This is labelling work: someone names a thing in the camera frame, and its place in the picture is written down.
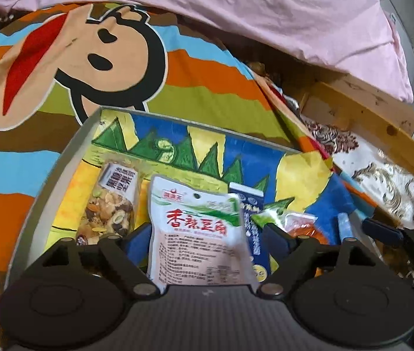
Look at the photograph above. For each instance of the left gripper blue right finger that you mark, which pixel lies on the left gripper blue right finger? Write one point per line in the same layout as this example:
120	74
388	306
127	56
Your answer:
279	243

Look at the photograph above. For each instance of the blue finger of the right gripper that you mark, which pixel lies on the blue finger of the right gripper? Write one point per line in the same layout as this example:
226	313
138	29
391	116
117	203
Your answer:
344	226

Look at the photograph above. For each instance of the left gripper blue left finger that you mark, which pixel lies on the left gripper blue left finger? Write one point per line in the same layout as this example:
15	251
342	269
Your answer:
136	245

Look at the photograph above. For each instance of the orange snack packet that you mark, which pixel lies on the orange snack packet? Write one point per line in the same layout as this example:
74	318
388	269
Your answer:
300	224

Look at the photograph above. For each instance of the white nut mix snack packet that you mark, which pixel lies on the white nut mix snack packet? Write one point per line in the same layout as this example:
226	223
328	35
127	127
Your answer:
112	204

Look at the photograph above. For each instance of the blue white milk carton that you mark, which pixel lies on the blue white milk carton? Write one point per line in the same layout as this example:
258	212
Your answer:
252	202

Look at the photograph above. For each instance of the white tofu snack packet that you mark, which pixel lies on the white tofu snack packet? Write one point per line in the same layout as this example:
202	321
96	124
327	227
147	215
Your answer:
197	237

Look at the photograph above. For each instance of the floral white mattress cover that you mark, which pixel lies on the floral white mattress cover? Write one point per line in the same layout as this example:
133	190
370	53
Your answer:
369	168

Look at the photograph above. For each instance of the grey tray with cartoon print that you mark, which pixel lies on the grey tray with cartoon print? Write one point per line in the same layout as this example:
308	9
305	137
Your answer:
201	156

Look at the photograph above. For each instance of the colourful monkey cartoon blanket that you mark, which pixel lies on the colourful monkey cartoon blanket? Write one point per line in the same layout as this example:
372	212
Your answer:
59	66

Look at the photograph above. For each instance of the pink bed sheet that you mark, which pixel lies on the pink bed sheet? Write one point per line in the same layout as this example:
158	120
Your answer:
352	36

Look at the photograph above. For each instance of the wooden bed frame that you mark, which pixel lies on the wooden bed frame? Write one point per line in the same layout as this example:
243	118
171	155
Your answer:
350	104

